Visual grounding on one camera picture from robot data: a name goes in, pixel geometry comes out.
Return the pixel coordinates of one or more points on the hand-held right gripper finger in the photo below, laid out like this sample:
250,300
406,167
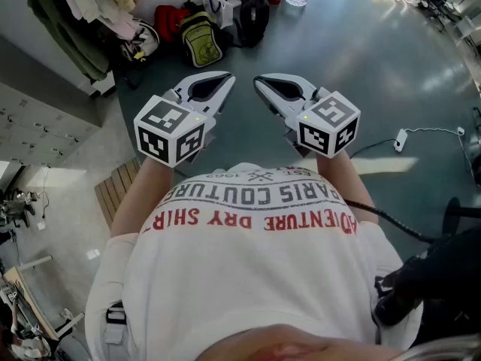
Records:
285,86
274,102

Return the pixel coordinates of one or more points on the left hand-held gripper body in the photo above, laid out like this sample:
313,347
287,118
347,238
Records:
171,134

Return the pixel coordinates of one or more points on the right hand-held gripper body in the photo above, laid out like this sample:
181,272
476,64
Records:
328,126

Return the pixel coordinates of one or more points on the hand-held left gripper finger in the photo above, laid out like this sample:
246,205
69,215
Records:
210,85
223,100

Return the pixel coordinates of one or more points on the white and black bag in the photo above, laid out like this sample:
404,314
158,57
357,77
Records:
144,41

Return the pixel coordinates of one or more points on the person's left forearm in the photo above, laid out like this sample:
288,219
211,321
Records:
144,194

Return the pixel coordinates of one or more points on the black shoulder bag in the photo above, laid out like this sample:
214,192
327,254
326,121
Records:
432,276

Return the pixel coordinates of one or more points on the person's right forearm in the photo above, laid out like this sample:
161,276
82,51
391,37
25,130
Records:
340,175

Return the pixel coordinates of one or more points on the red bag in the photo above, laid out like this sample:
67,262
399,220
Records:
167,21

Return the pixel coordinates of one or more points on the white paper shopping bag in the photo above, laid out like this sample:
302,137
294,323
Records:
218,6

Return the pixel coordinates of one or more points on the green coat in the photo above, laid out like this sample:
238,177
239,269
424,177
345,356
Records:
71,40

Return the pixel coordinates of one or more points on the yellow-green backpack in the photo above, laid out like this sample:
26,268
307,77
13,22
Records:
201,41

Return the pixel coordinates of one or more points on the white power strip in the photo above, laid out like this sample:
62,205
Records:
400,140

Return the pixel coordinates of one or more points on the black backpack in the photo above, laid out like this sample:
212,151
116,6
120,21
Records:
255,19

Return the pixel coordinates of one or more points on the wooden slatted bench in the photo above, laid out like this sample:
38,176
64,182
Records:
114,190

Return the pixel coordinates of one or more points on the pink garment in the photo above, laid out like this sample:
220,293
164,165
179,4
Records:
112,21

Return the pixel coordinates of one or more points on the grey locker cabinet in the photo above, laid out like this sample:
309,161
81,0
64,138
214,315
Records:
41,126

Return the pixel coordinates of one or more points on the black round stand base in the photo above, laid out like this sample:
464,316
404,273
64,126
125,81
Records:
456,213

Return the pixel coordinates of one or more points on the person's white printed shirt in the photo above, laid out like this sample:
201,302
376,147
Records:
240,276

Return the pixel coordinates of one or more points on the wooden desk with white frame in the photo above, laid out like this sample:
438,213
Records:
22,295

